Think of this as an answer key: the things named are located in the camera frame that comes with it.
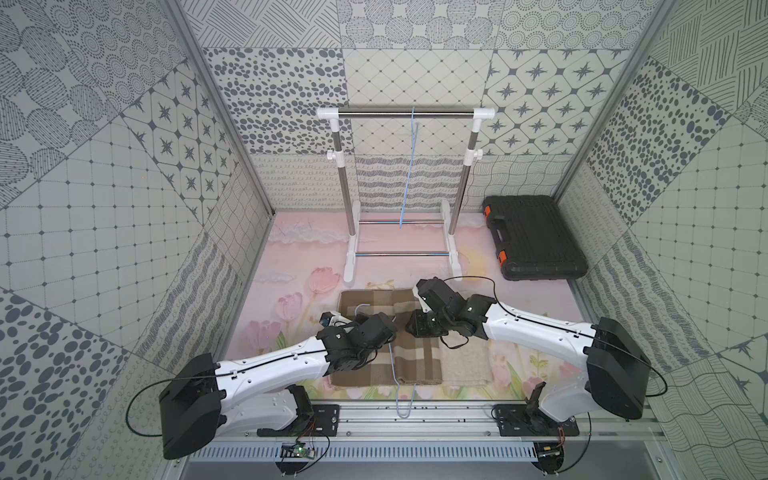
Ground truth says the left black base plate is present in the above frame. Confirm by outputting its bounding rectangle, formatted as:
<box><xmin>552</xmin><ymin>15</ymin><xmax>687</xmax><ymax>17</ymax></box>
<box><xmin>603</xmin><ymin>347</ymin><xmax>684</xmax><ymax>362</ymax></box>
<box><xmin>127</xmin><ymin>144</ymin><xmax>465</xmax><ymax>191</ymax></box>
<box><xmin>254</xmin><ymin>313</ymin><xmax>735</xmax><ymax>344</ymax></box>
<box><xmin>256</xmin><ymin>404</ymin><xmax>341</xmax><ymax>438</ymax></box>

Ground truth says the brown plaid scarf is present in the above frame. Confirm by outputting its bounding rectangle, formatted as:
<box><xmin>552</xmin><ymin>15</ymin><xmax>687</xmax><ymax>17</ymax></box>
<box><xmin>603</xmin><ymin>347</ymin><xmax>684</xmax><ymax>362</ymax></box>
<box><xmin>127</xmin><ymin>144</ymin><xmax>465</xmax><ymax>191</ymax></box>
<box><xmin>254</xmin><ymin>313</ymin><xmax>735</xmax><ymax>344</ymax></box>
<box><xmin>330</xmin><ymin>289</ymin><xmax>443</xmax><ymax>388</ymax></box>

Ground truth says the white steel clothes rack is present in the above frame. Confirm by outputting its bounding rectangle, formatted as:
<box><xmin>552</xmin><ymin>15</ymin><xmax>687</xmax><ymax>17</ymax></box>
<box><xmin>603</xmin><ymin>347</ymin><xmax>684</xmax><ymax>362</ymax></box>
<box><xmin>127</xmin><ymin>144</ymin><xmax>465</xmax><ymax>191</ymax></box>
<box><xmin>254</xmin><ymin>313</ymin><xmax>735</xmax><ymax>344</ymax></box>
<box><xmin>316</xmin><ymin>106</ymin><xmax>497</xmax><ymax>285</ymax></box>

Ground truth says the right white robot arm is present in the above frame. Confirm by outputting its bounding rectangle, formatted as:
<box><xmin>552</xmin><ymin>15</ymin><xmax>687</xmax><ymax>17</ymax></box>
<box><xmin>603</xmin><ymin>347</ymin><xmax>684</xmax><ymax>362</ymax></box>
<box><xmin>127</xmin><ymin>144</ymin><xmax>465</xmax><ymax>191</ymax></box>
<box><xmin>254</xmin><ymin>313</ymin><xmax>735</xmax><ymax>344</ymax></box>
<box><xmin>406</xmin><ymin>277</ymin><xmax>652</xmax><ymax>423</ymax></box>

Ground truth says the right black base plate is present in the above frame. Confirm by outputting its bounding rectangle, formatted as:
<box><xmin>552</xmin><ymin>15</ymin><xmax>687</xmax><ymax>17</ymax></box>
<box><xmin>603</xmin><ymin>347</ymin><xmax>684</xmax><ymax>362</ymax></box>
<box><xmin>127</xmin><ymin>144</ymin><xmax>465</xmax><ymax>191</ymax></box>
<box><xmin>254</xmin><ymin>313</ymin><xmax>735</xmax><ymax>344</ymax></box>
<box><xmin>491</xmin><ymin>403</ymin><xmax>580</xmax><ymax>437</ymax></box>

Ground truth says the green circuit board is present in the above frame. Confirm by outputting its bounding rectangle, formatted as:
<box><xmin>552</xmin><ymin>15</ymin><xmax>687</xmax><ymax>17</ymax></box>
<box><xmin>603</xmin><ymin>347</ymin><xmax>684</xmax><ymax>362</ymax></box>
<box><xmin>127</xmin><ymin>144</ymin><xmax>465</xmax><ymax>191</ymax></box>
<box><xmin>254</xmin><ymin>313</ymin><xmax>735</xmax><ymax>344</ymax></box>
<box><xmin>280</xmin><ymin>442</ymin><xmax>316</xmax><ymax>461</ymax></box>

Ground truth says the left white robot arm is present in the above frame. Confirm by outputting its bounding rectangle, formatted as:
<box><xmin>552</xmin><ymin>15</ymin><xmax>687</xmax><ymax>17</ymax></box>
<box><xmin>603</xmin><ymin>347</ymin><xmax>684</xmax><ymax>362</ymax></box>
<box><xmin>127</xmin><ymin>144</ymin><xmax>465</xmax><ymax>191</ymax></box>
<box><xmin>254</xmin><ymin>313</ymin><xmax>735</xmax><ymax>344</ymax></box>
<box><xmin>158</xmin><ymin>312</ymin><xmax>397</xmax><ymax>460</ymax></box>

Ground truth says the aluminium mounting rail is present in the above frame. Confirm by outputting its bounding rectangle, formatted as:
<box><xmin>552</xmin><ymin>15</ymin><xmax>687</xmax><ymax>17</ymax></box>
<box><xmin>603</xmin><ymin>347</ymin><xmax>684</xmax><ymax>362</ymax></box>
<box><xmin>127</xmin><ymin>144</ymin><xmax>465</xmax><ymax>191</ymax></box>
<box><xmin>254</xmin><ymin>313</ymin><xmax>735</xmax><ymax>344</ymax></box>
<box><xmin>181</xmin><ymin>402</ymin><xmax>668</xmax><ymax>468</ymax></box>

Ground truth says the right controller board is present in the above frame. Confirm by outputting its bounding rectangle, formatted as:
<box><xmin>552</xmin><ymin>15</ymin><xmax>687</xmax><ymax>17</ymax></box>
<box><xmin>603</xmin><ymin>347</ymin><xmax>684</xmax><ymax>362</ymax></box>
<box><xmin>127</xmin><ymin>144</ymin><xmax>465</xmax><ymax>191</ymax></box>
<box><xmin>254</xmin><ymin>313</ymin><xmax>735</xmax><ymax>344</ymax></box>
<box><xmin>534</xmin><ymin>443</ymin><xmax>564</xmax><ymax>474</ymax></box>

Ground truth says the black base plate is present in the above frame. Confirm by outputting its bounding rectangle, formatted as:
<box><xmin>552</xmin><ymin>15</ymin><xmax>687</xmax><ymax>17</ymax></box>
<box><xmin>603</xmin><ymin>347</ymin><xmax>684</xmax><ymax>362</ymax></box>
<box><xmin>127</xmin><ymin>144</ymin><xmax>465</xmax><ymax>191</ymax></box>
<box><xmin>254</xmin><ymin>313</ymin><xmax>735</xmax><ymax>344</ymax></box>
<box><xmin>256</xmin><ymin>404</ymin><xmax>341</xmax><ymax>438</ymax></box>
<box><xmin>491</xmin><ymin>403</ymin><xmax>580</xmax><ymax>437</ymax></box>

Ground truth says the beige scarf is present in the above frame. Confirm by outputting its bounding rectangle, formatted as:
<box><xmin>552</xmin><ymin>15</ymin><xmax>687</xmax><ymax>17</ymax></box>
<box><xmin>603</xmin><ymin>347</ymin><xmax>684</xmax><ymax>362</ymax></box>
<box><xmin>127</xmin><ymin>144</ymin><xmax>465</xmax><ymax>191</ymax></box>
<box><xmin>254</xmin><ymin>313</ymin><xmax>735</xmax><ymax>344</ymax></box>
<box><xmin>439</xmin><ymin>334</ymin><xmax>492</xmax><ymax>387</ymax></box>

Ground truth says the black plastic tool case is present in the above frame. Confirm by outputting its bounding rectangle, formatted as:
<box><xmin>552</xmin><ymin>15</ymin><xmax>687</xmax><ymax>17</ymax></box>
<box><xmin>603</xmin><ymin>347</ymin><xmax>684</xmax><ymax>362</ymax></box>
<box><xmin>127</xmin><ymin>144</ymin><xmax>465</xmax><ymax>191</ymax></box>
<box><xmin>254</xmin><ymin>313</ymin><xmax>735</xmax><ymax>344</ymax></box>
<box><xmin>482</xmin><ymin>195</ymin><xmax>588</xmax><ymax>281</ymax></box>

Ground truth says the pink floral table mat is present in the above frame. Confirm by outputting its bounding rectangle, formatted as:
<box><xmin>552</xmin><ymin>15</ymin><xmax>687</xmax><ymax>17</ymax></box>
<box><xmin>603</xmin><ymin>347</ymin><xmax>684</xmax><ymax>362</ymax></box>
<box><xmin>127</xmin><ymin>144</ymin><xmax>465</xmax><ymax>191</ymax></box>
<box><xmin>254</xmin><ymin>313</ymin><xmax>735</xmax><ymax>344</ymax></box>
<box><xmin>225</xmin><ymin>212</ymin><xmax>583</xmax><ymax>404</ymax></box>

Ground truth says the blue wire hanger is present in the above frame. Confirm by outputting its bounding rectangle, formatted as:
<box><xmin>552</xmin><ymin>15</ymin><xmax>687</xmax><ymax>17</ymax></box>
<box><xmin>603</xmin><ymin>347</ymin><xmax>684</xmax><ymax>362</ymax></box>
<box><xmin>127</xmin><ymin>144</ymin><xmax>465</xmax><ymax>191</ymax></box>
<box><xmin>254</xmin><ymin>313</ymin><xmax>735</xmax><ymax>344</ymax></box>
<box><xmin>354</xmin><ymin>303</ymin><xmax>416</xmax><ymax>420</ymax></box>
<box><xmin>398</xmin><ymin>108</ymin><xmax>419</xmax><ymax>228</ymax></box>

